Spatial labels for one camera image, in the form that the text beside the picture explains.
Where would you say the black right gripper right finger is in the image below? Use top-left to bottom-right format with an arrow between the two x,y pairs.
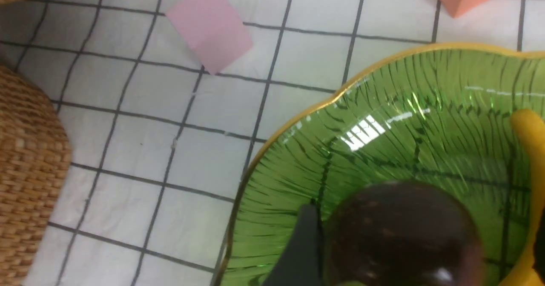
533,222 -> 545,282

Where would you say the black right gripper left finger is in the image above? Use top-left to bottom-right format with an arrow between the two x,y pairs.
263,204 -> 323,286

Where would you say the purple toy mangosteen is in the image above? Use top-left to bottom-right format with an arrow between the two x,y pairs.
322,180 -> 485,286

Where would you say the yellow toy banana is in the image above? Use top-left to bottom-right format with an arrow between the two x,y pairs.
500,109 -> 545,286

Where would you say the green leaf-shaped glass plate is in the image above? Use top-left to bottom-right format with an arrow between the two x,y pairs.
215,43 -> 544,286

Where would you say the white grid tablecloth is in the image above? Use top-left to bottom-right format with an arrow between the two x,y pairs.
1,0 -> 544,286

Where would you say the pink foam cube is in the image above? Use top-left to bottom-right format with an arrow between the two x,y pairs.
166,0 -> 253,75

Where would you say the woven rattan basket green lining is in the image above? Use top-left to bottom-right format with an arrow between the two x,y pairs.
0,66 -> 72,286

